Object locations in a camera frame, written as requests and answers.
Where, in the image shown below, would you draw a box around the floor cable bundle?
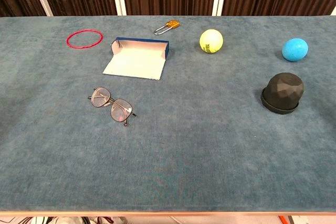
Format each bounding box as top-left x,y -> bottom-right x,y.
0,216 -> 127,224

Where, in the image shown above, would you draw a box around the brass padlock long shackle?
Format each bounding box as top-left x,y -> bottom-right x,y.
153,19 -> 181,36

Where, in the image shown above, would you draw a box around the blue shallow cardboard box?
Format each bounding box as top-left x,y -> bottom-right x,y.
102,37 -> 170,81

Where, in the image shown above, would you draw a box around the black faceted dome cup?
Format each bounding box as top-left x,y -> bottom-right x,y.
260,72 -> 305,115

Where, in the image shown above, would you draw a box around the blue ball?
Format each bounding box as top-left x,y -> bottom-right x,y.
281,38 -> 309,62

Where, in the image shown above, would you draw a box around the blue felt table cover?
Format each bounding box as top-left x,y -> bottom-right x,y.
0,15 -> 336,212

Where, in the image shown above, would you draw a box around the yellow tennis ball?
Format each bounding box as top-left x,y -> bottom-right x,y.
199,29 -> 224,54

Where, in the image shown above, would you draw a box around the red thin ring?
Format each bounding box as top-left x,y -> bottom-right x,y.
66,30 -> 104,50

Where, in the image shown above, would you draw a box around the metal-rimmed eyeglasses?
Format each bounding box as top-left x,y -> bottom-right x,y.
88,86 -> 138,127

